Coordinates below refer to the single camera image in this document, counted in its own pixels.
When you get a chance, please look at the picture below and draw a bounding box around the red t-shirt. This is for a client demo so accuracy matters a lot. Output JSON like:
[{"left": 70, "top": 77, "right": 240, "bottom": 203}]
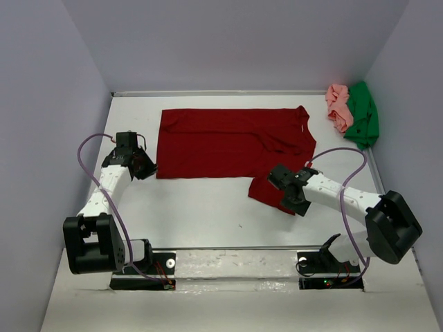
[{"left": 156, "top": 106, "right": 316, "bottom": 213}]

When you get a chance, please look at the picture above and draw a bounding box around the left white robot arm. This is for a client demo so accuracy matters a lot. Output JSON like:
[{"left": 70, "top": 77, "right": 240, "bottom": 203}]
[{"left": 62, "top": 131, "right": 158, "bottom": 275}]

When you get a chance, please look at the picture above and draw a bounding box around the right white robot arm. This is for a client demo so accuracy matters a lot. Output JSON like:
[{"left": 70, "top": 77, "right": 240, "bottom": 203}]
[{"left": 268, "top": 165, "right": 423, "bottom": 271}]

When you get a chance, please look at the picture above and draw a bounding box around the pink t-shirt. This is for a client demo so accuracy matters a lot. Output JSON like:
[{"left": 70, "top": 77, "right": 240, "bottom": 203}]
[{"left": 325, "top": 84, "right": 354, "bottom": 134}]

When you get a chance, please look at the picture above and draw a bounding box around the green t-shirt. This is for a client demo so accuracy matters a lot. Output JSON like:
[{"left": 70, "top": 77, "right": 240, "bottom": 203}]
[{"left": 344, "top": 81, "right": 379, "bottom": 151}]

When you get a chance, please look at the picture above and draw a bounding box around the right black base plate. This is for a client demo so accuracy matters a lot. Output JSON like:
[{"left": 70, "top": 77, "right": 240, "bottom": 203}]
[{"left": 295, "top": 251, "right": 364, "bottom": 291}]

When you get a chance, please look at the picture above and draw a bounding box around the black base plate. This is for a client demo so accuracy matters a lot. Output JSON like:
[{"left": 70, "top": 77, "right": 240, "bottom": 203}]
[
  {"left": 295, "top": 251, "right": 364, "bottom": 291},
  {"left": 109, "top": 250, "right": 177, "bottom": 291}
]

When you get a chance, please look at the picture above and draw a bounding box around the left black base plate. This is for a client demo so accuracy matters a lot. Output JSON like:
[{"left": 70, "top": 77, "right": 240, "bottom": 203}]
[{"left": 109, "top": 250, "right": 177, "bottom": 291}]

